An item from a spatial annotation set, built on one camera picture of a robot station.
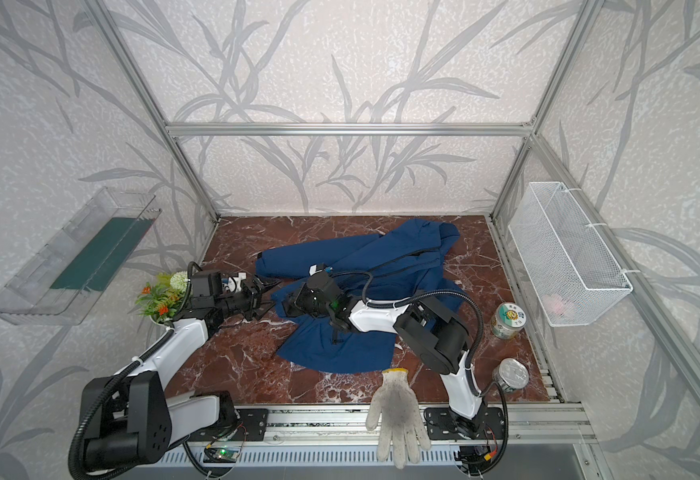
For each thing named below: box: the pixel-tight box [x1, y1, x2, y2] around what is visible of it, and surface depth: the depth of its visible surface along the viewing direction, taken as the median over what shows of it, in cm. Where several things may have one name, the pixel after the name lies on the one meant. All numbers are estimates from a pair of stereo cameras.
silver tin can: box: [492, 358, 530, 392], surface depth 78 cm
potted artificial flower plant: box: [127, 270, 189, 326], surface depth 81 cm
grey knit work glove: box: [365, 368, 431, 469], surface depth 76 cm
